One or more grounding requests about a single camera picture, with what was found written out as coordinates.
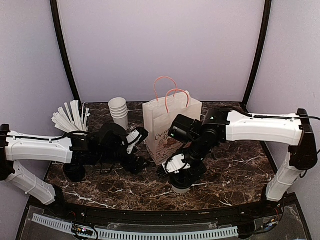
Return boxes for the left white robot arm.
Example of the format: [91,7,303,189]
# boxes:
[0,123,149,218]

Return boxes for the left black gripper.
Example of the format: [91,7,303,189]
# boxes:
[97,146,151,175]

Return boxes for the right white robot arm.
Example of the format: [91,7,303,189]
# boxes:
[162,108,319,217]

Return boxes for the white slotted cable duct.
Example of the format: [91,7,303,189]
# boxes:
[31,213,239,240]

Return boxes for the single white paper cup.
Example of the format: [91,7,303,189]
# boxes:
[172,185,190,194]

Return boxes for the stack of white paper cups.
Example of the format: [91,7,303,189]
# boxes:
[108,97,129,130]

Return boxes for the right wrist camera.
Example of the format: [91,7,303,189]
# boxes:
[168,114,202,144]

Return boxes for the single black cup lid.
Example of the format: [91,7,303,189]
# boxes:
[169,173,194,190]

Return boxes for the printed paper takeout bag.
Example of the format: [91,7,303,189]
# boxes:
[142,84,202,166]

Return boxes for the stack of black lids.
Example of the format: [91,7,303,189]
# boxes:
[62,164,86,183]

